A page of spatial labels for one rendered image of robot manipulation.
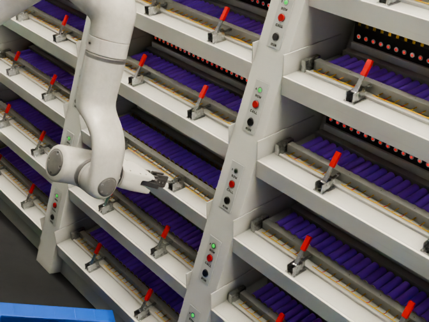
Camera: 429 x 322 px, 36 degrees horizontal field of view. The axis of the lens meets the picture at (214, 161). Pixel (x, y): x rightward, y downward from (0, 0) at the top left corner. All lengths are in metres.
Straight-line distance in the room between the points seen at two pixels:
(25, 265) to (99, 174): 0.92
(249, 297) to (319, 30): 0.66
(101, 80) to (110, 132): 0.11
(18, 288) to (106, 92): 0.91
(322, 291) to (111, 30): 0.71
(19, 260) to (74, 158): 0.90
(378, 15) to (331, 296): 0.59
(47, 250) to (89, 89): 0.94
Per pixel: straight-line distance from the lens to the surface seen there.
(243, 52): 1.57
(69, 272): 2.23
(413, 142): 1.27
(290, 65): 1.46
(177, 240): 1.82
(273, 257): 1.51
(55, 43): 2.20
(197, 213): 1.64
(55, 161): 1.47
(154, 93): 1.80
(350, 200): 1.39
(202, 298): 1.67
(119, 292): 1.99
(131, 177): 1.56
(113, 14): 1.40
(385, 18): 1.32
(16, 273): 2.24
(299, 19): 1.44
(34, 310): 1.70
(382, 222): 1.34
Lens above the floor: 1.13
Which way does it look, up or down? 17 degrees down
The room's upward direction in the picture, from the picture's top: 16 degrees clockwise
